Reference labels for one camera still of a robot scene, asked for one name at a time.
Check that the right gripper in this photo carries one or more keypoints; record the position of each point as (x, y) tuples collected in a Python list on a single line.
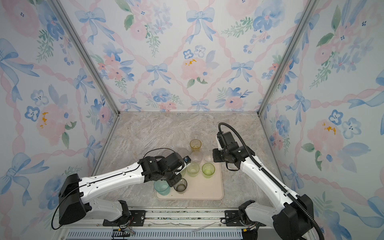
[(216, 159)]

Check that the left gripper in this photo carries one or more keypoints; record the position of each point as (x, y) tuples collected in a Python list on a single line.
[(175, 182)]

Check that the teal textured tumbler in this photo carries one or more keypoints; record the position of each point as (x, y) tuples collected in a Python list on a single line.
[(162, 187)]

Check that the dark grey glass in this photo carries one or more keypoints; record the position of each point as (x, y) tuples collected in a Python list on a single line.
[(181, 186)]

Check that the light green textured tumbler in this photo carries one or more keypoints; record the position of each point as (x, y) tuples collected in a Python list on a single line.
[(193, 169), (183, 171)]

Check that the bright green smooth tumbler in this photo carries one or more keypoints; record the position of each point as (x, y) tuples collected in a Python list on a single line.
[(208, 170)]

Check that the frosted clear tumbler back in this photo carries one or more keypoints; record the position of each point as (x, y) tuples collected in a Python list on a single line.
[(196, 156)]

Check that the yellow glass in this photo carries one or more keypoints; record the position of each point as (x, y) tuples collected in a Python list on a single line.
[(195, 145)]

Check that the small clear glass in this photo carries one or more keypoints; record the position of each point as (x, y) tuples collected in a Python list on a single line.
[(196, 135)]

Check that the clear smooth tall tumbler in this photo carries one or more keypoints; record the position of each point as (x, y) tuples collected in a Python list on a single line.
[(183, 152)]

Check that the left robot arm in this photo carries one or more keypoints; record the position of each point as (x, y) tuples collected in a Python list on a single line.
[(79, 197)]

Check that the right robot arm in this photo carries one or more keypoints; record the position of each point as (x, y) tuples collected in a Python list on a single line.
[(291, 215)]

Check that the beige plastic tray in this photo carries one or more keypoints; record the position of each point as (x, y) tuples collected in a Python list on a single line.
[(199, 187)]

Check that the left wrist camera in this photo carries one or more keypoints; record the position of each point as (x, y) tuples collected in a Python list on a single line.
[(187, 160)]

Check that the aluminium front rail frame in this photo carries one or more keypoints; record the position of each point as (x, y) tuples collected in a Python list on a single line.
[(170, 224)]

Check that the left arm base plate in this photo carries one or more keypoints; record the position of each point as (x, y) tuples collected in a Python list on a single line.
[(133, 218)]

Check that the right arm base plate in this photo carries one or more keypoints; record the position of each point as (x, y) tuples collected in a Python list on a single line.
[(233, 218)]

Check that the right aluminium corner post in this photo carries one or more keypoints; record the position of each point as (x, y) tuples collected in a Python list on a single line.
[(291, 47)]

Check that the aluminium corner post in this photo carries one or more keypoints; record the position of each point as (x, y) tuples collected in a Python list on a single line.
[(69, 27), (291, 47)]

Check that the left aluminium corner post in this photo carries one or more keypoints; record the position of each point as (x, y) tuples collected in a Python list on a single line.
[(69, 27)]

